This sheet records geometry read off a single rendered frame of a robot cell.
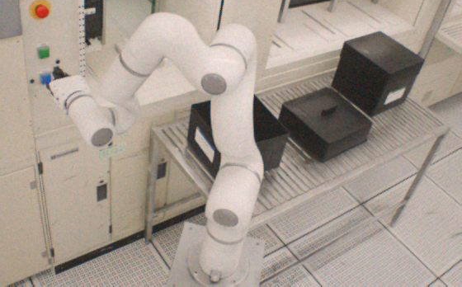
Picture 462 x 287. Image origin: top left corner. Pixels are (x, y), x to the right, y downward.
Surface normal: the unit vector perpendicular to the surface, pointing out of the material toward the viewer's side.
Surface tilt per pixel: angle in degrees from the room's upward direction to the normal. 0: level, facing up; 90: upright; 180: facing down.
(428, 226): 0
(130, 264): 0
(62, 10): 90
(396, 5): 90
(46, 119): 90
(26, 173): 90
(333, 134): 0
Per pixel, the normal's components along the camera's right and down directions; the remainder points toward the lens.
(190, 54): -0.69, -0.07
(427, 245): 0.15, -0.76
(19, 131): 0.58, 0.59
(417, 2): -0.81, 0.28
